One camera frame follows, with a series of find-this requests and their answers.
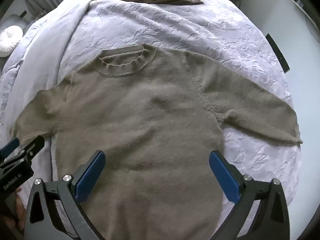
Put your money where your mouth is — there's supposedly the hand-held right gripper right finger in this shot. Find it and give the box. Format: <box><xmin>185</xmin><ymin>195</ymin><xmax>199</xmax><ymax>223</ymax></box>
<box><xmin>209</xmin><ymin>150</ymin><xmax>290</xmax><ymax>240</ymax></box>

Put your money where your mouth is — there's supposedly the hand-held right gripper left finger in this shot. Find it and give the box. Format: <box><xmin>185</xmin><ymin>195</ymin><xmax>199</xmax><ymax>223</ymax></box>
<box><xmin>24</xmin><ymin>150</ymin><xmax>106</xmax><ymax>240</ymax></box>

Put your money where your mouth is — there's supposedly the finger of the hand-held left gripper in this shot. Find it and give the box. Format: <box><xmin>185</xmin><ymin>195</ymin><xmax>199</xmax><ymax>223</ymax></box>
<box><xmin>0</xmin><ymin>137</ymin><xmax>20</xmax><ymax>157</ymax></box>
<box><xmin>11</xmin><ymin>135</ymin><xmax>46</xmax><ymax>164</ymax></box>

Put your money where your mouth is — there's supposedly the taupe knit sweater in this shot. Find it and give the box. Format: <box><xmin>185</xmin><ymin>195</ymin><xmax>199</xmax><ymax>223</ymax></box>
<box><xmin>9</xmin><ymin>44</ymin><xmax>303</xmax><ymax>240</ymax></box>

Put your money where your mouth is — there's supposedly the person's left hand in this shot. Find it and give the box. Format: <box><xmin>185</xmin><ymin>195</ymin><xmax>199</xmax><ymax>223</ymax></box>
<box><xmin>0</xmin><ymin>188</ymin><xmax>27</xmax><ymax>232</ymax></box>

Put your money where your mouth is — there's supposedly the white round pleated pillow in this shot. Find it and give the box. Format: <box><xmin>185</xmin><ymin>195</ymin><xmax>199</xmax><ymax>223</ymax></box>
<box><xmin>0</xmin><ymin>26</ymin><xmax>23</xmax><ymax>57</ymax></box>

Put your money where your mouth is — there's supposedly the grey quilted pillow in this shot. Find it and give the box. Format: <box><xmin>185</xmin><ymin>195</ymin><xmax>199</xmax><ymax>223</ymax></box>
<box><xmin>0</xmin><ymin>14</ymin><xmax>30</xmax><ymax>30</ymax></box>

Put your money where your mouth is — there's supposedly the lavender embossed plush blanket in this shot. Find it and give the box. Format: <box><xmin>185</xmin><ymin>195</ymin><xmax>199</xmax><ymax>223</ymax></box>
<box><xmin>0</xmin><ymin>0</ymin><xmax>302</xmax><ymax>240</ymax></box>

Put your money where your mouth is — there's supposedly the black flat wall object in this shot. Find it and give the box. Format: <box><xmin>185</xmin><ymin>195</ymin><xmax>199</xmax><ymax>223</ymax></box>
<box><xmin>265</xmin><ymin>33</ymin><xmax>290</xmax><ymax>74</ymax></box>

